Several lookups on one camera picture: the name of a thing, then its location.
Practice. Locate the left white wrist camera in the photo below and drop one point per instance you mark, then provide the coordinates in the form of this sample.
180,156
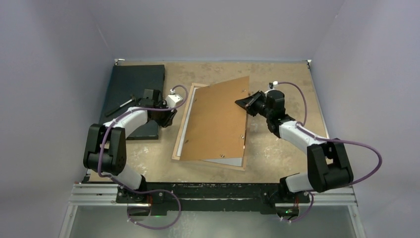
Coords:
173,99

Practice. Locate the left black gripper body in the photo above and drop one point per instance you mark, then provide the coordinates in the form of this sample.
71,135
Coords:
163,117

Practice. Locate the black flat box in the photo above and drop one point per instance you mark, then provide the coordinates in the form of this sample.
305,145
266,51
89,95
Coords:
128,81

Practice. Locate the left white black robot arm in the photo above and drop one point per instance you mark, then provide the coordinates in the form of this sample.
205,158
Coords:
105,151

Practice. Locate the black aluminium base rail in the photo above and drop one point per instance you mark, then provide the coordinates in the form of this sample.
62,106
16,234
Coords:
207,197

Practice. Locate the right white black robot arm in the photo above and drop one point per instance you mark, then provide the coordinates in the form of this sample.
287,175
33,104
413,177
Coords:
328,165

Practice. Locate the printed photo with white border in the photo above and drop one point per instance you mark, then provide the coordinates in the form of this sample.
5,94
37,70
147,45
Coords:
223,160

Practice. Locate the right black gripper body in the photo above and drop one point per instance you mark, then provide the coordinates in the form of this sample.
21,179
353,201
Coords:
259,106

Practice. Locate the wooden picture frame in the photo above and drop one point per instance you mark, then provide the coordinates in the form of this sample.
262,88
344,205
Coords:
181,135

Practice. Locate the small black metal hammer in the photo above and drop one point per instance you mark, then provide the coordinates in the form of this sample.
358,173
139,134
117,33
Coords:
111,112

